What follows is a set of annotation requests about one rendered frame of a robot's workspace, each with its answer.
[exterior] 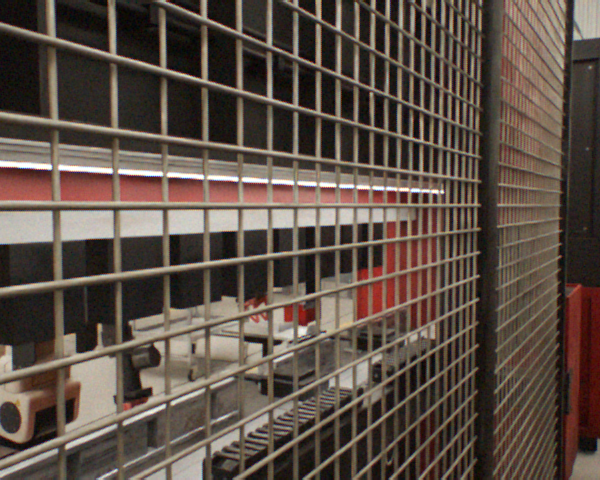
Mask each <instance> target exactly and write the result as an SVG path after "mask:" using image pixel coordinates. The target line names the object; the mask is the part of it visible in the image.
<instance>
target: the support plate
mask: <svg viewBox="0 0 600 480"><path fill-rule="evenodd" d="M279 325H282V324H281V323H273V339H280V341H287V339H291V338H293V334H286V333H279V334H277V333H278V332H279ZM221 333H229V334H238V335H239V325H234V326H231V328H227V329H224V330H221ZM274 333H276V334H274ZM244 335H246V336H254V337H263V338H268V322H261V321H259V322H258V323H255V322H254V321H250V322H246V323H244Z"/></svg>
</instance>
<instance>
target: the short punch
mask: <svg viewBox="0 0 600 480"><path fill-rule="evenodd" d="M313 293H316V280H305V283H299V297H302V296H306V295H310V294H313ZM300 304H303V310H306V309H310V308H313V307H316V298H315V299H311V300H307V302H303V303H300Z"/></svg>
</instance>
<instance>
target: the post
mask: <svg viewBox="0 0 600 480"><path fill-rule="evenodd" d="M482 8H483V9H484V11H485V12H486V13H485V14H484V13H483V12H482V34H483V35H484V36H485V38H483V37H482V36H480V58H481V59H482V60H484V61H485V62H484V64H482V62H481V61H480V83H481V84H483V85H485V87H483V88H481V87H480V93H479V107H480V108H482V109H483V111H482V112H480V111H479V132H481V133H482V136H479V153H478V156H481V157H482V160H478V180H481V181H482V182H481V183H478V204H480V205H481V207H478V213H476V228H480V229H481V230H480V231H476V252H480V254H478V255H476V272H475V276H476V275H480V277H479V278H476V279H475V299H478V297H479V299H480V300H479V301H477V302H475V322H477V321H479V324H478V325H475V330H476V332H474V345H477V344H479V346H477V347H476V349H474V354H475V368H476V367H478V369H477V370H476V371H475V391H476V390H478V392H477V393H476V394H475V395H474V414H475V413H478V415H477V416H476V417H475V418H474V437H475V436H476V435H477V438H476V439H475V441H474V451H473V460H474V459H475V458H476V459H477V460H476V462H475V463H474V466H473V480H493V465H494V423H493V411H495V407H494V357H495V304H496V251H497V198H498V149H499V144H500V90H501V36H502V17H503V0H482ZM475 391H474V392H475Z"/></svg>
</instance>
